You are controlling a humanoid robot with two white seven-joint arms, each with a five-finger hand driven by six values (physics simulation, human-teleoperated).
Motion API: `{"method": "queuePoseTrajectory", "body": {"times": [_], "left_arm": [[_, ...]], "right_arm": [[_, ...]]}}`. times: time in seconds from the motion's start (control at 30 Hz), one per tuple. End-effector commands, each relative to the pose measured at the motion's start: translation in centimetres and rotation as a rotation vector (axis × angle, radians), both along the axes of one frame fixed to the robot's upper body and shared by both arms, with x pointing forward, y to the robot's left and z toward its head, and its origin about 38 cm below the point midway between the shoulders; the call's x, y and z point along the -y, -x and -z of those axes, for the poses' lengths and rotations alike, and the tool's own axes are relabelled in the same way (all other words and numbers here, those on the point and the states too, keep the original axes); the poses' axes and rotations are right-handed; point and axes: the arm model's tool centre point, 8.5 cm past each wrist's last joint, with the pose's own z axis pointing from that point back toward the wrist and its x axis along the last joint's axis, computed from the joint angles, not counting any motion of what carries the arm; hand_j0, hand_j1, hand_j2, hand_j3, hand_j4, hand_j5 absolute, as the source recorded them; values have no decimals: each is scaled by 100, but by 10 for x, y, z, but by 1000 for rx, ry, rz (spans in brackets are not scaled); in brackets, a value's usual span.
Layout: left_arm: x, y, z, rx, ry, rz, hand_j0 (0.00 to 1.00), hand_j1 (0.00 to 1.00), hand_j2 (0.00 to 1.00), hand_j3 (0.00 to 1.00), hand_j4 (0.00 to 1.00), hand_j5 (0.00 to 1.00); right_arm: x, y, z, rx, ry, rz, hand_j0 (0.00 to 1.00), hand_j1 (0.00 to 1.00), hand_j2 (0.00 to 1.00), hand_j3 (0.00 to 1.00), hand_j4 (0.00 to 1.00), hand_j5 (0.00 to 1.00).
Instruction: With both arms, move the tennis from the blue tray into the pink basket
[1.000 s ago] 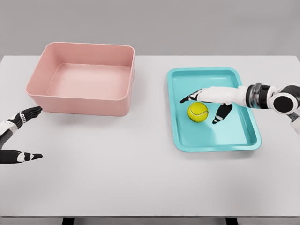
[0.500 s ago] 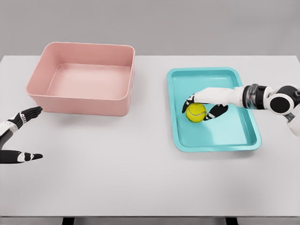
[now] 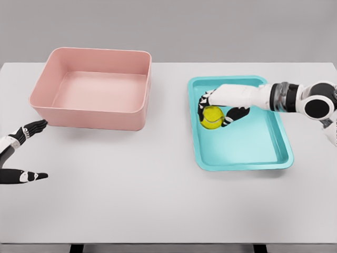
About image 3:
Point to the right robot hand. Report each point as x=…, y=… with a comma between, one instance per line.
x=229, y=95

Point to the yellow tennis ball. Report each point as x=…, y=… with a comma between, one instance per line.
x=211, y=117

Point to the blue tray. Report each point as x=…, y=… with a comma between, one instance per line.
x=245, y=142

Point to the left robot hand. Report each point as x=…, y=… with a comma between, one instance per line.
x=10, y=142

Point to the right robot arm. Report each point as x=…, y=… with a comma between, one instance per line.
x=297, y=98

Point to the pink basket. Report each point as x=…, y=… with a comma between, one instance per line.
x=92, y=89

